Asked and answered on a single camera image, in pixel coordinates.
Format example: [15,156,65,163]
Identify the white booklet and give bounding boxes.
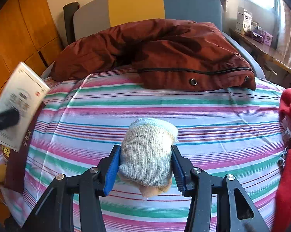
[0,62,50,152]

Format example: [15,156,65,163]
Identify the grey cream sock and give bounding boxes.
[118,118,179,199]

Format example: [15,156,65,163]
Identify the maroon passport booklet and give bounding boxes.
[4,102,46,194]

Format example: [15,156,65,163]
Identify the red garment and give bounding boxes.
[272,88,291,231]

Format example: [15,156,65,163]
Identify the striped pink green bedsheet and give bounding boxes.
[2,67,286,227]

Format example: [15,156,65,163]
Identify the wooden side desk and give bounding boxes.
[229,28,291,78]

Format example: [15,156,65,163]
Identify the maroon jacket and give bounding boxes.
[50,19,256,91]

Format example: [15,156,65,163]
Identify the white stacked boxes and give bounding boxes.
[235,6,252,34]

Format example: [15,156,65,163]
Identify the grey yellow blue headboard cushion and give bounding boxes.
[73,0,223,39]

